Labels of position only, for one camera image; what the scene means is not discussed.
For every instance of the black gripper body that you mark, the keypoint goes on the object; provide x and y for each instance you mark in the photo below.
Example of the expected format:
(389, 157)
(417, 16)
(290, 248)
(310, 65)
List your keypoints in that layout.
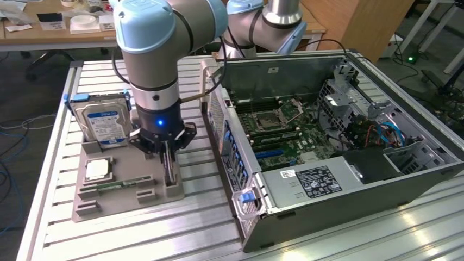
(156, 117)

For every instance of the graphics card with metal bracket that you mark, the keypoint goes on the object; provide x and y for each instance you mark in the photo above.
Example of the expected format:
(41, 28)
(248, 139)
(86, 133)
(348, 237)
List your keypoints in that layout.
(169, 174)

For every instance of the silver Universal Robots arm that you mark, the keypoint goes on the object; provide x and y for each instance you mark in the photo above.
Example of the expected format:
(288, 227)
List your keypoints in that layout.
(152, 68)

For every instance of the black RAM slot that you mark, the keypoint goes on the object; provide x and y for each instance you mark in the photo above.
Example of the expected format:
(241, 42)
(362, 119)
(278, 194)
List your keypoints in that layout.
(257, 106)
(253, 101)

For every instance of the blue expansion slot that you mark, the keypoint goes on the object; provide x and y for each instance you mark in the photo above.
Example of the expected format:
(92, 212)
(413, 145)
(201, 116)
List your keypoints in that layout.
(269, 153)

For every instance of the grey parts rack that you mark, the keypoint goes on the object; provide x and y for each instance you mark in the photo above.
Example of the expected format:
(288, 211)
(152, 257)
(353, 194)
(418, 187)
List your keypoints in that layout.
(122, 168)

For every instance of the hard disk with blue rails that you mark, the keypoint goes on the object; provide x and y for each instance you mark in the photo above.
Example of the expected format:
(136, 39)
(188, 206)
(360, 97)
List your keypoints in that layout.
(102, 122)

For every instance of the silver CPU chip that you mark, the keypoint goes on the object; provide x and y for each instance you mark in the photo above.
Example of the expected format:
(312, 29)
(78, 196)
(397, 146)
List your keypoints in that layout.
(97, 170)

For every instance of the green RAM stick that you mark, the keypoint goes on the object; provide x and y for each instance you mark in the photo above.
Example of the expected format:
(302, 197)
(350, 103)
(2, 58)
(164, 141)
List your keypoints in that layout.
(116, 186)

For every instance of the CPU socket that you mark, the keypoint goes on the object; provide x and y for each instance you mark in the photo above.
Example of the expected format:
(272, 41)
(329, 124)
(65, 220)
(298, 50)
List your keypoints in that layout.
(268, 122)

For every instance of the installed RAM stick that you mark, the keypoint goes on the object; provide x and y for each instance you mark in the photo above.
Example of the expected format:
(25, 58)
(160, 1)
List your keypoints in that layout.
(269, 134)
(274, 139)

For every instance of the blue release latch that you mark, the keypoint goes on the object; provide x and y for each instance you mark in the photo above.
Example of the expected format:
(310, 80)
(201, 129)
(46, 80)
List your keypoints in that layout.
(246, 197)

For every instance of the black office chair base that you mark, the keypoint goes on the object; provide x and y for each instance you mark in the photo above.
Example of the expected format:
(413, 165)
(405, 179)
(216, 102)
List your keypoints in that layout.
(104, 50)

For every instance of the metal socket cover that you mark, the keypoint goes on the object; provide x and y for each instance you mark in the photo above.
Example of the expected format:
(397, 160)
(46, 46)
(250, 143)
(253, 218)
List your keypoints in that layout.
(290, 110)

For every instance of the green motherboard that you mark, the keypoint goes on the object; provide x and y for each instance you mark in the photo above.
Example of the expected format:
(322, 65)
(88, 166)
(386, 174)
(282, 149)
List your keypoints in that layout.
(308, 138)

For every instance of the grey power supply unit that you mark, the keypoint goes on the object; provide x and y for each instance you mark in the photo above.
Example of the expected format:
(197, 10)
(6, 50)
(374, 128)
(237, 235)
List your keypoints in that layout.
(282, 190)

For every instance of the small white box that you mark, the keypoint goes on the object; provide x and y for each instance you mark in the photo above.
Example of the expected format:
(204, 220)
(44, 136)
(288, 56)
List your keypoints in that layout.
(106, 24)

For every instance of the white box with tape roll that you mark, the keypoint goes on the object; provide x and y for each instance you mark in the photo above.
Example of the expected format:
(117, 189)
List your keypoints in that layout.
(84, 24)

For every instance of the perforated metal disk bay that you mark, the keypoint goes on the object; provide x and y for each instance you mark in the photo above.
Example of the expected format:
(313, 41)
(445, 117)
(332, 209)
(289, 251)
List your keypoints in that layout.
(337, 108)

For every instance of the red packet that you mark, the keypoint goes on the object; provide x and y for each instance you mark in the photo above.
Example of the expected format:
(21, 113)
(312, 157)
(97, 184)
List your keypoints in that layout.
(108, 8)

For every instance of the wooden desk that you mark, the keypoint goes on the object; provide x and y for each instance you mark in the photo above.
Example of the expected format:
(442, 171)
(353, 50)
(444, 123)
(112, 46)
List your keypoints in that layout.
(36, 35)

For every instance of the white box with black top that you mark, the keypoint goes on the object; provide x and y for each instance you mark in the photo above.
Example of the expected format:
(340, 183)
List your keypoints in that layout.
(52, 23)

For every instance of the dark grey open PC case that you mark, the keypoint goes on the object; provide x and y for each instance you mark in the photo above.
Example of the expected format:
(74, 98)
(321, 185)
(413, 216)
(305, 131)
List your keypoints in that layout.
(325, 214)

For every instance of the white paper label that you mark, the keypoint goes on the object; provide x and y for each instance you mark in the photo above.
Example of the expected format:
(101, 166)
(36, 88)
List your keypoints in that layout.
(17, 28)

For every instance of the clear plastic bag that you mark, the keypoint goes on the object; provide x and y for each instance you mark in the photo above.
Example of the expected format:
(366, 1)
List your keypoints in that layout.
(14, 11)

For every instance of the grey metal disk bay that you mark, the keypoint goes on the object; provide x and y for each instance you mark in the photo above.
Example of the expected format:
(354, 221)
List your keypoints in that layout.
(409, 160)

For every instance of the wooden cabinet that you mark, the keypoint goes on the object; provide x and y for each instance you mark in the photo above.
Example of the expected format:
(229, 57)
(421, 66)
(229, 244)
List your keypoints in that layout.
(362, 27)

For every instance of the device with green light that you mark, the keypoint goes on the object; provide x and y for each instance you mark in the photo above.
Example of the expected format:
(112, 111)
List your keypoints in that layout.
(410, 58)

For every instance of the black stand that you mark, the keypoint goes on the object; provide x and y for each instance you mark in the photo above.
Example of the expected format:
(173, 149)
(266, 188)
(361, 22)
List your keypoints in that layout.
(432, 77)

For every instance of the white table frame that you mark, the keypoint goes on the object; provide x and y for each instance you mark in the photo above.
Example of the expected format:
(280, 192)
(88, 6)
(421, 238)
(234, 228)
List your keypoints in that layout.
(424, 24)

